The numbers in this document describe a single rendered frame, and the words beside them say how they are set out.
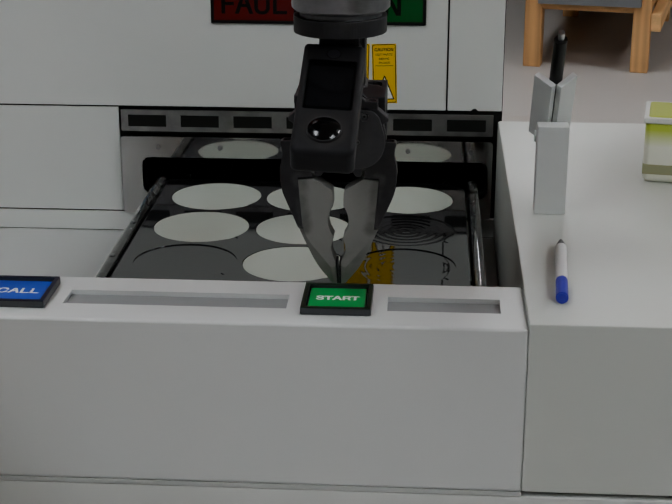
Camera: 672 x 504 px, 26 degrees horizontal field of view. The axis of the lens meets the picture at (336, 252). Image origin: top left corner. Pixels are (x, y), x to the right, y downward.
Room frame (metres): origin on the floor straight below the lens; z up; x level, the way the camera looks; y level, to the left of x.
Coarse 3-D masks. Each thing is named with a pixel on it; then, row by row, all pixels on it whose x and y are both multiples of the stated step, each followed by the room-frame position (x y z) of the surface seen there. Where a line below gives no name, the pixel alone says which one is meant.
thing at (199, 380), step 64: (0, 320) 1.06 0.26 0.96; (64, 320) 1.05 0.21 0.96; (128, 320) 1.05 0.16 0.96; (192, 320) 1.05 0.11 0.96; (256, 320) 1.05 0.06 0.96; (320, 320) 1.05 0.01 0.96; (384, 320) 1.05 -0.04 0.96; (448, 320) 1.05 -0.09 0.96; (512, 320) 1.05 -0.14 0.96; (0, 384) 1.06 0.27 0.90; (64, 384) 1.05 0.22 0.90; (128, 384) 1.05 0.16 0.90; (192, 384) 1.05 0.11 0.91; (256, 384) 1.04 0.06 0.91; (320, 384) 1.04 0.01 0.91; (384, 384) 1.04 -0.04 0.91; (448, 384) 1.03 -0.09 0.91; (512, 384) 1.03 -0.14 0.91; (0, 448) 1.06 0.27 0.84; (64, 448) 1.05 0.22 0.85; (128, 448) 1.05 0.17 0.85; (192, 448) 1.05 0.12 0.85; (256, 448) 1.04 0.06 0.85; (320, 448) 1.04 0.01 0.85; (384, 448) 1.04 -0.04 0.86; (448, 448) 1.03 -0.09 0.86; (512, 448) 1.03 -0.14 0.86
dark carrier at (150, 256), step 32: (448, 192) 1.58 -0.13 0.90; (256, 224) 1.47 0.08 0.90; (384, 224) 1.47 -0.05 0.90; (416, 224) 1.47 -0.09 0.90; (448, 224) 1.47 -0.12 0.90; (128, 256) 1.37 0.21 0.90; (160, 256) 1.37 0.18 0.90; (192, 256) 1.37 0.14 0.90; (224, 256) 1.37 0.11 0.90; (384, 256) 1.37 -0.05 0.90; (416, 256) 1.37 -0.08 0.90; (448, 256) 1.37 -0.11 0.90
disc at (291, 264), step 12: (264, 252) 1.38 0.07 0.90; (276, 252) 1.38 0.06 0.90; (288, 252) 1.38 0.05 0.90; (300, 252) 1.38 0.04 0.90; (252, 264) 1.34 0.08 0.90; (264, 264) 1.34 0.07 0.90; (276, 264) 1.34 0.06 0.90; (288, 264) 1.34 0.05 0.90; (300, 264) 1.34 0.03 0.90; (312, 264) 1.34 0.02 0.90; (264, 276) 1.31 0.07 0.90; (276, 276) 1.31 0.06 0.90; (288, 276) 1.31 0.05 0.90; (300, 276) 1.31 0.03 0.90; (312, 276) 1.31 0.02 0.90; (324, 276) 1.31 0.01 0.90
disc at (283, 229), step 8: (280, 216) 1.49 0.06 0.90; (288, 216) 1.49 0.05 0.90; (264, 224) 1.47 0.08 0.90; (272, 224) 1.47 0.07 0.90; (280, 224) 1.47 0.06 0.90; (288, 224) 1.47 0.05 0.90; (296, 224) 1.47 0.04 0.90; (336, 224) 1.47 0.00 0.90; (344, 224) 1.47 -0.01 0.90; (264, 232) 1.44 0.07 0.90; (272, 232) 1.44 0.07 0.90; (280, 232) 1.44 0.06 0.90; (288, 232) 1.44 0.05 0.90; (296, 232) 1.44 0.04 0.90; (336, 232) 1.44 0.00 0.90; (272, 240) 1.41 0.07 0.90; (280, 240) 1.41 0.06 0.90; (288, 240) 1.41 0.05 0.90; (296, 240) 1.41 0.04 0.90; (304, 240) 1.41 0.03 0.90
